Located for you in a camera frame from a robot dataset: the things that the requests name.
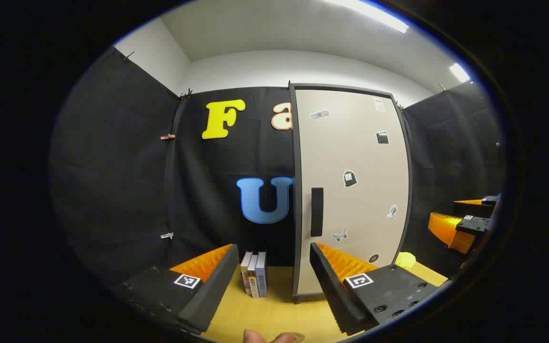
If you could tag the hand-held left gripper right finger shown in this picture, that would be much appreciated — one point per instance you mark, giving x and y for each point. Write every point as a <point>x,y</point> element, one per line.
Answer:
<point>331,286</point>

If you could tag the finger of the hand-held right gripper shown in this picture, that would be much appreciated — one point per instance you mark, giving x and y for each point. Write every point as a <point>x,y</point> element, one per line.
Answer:
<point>451,231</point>
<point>474,208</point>

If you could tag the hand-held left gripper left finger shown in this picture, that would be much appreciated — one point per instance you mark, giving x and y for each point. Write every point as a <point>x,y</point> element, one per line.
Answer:
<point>212,286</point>

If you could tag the dark grey cabinet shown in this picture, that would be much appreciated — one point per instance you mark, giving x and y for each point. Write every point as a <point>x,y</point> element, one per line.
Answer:
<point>296,190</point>

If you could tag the white spine book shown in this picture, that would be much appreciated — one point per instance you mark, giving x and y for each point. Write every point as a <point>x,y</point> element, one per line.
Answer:
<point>253,278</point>
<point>245,271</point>

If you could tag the yellow lumpy object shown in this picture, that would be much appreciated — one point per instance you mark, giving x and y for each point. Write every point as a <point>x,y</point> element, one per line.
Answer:
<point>405,260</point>

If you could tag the white cloth clip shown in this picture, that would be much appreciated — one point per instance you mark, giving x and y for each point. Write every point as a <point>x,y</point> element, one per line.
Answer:
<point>166,235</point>

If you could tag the small ceiling light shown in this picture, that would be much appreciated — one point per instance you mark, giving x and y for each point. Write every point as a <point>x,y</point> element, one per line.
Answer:
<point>459,72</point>

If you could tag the black backdrop cloth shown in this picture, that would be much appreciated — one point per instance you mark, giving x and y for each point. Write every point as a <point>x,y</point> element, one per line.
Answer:
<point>112,166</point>

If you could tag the black cloth clip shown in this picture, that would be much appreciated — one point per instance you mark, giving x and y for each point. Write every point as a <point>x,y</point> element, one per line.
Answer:
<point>128,56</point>
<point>186,93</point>

